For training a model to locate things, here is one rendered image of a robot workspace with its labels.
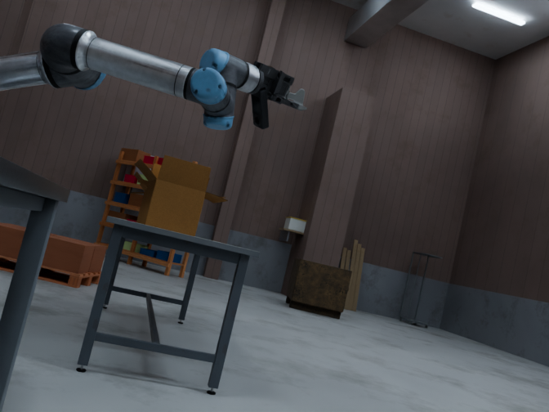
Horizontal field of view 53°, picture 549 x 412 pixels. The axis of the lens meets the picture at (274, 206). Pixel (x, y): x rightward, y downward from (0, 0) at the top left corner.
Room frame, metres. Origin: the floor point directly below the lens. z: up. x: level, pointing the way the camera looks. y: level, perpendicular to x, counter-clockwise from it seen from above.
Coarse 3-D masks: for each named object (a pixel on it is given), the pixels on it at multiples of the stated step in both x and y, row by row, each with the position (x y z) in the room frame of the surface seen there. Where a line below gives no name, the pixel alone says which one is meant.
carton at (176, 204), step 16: (176, 160) 2.84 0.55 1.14; (160, 176) 2.84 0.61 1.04; (176, 176) 2.86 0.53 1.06; (192, 176) 2.89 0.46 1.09; (208, 176) 2.91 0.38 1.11; (160, 192) 2.85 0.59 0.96; (176, 192) 2.88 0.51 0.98; (192, 192) 2.90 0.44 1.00; (144, 208) 3.04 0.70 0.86; (160, 208) 2.86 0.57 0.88; (176, 208) 2.89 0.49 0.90; (192, 208) 2.91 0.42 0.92; (144, 224) 2.86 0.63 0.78; (160, 224) 2.87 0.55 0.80; (176, 224) 2.89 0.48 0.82; (192, 224) 2.92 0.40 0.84
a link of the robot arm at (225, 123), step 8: (232, 88) 1.35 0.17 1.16; (232, 96) 1.35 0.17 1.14; (232, 104) 1.34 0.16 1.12; (208, 112) 1.31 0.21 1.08; (216, 112) 1.30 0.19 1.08; (224, 112) 1.32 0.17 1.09; (232, 112) 1.36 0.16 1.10; (208, 120) 1.34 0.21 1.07; (216, 120) 1.34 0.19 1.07; (224, 120) 1.34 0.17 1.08; (232, 120) 1.37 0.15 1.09; (216, 128) 1.39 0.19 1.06; (224, 128) 1.38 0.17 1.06
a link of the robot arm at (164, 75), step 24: (48, 48) 1.26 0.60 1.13; (72, 48) 1.23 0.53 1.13; (96, 48) 1.23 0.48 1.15; (120, 48) 1.24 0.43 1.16; (120, 72) 1.24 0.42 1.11; (144, 72) 1.23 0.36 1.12; (168, 72) 1.22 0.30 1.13; (192, 72) 1.22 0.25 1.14; (216, 72) 1.19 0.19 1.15; (192, 96) 1.23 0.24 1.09; (216, 96) 1.20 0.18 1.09
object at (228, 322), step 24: (120, 240) 4.81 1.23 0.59; (144, 240) 2.84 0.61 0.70; (168, 240) 2.87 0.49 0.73; (192, 240) 2.84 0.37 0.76; (192, 264) 4.97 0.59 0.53; (240, 264) 2.95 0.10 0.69; (120, 288) 4.84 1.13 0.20; (240, 288) 2.96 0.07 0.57; (96, 312) 2.80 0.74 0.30; (96, 336) 2.81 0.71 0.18; (120, 336) 2.87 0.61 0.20; (216, 360) 2.95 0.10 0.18; (216, 384) 2.95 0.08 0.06
